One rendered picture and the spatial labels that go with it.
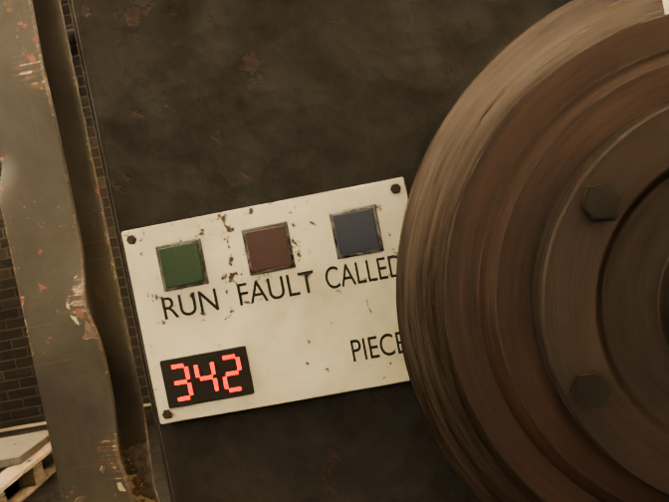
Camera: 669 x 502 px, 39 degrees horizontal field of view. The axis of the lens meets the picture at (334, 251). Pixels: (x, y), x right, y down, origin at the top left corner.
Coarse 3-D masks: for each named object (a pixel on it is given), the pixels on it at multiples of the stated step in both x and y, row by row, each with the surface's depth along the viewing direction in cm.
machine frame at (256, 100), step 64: (128, 0) 86; (192, 0) 85; (256, 0) 85; (320, 0) 85; (384, 0) 84; (448, 0) 84; (512, 0) 83; (128, 64) 86; (192, 64) 86; (256, 64) 85; (320, 64) 85; (384, 64) 85; (448, 64) 84; (128, 128) 87; (192, 128) 86; (256, 128) 86; (320, 128) 85; (384, 128) 85; (128, 192) 87; (192, 192) 87; (256, 192) 86; (320, 192) 86; (192, 448) 88; (256, 448) 88; (320, 448) 87; (384, 448) 87
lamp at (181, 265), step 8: (168, 248) 85; (176, 248) 85; (184, 248) 85; (192, 248) 84; (160, 256) 85; (168, 256) 85; (176, 256) 85; (184, 256) 85; (192, 256) 85; (168, 264) 85; (176, 264) 85; (184, 264) 85; (192, 264) 85; (200, 264) 85; (168, 272) 85; (176, 272) 85; (184, 272) 85; (192, 272) 85; (200, 272) 85; (168, 280) 85; (176, 280) 85; (184, 280) 85; (192, 280) 85; (200, 280) 85
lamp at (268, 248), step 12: (276, 228) 84; (252, 240) 84; (264, 240) 84; (276, 240) 84; (252, 252) 84; (264, 252) 84; (276, 252) 84; (288, 252) 84; (252, 264) 84; (264, 264) 84; (276, 264) 84; (288, 264) 84
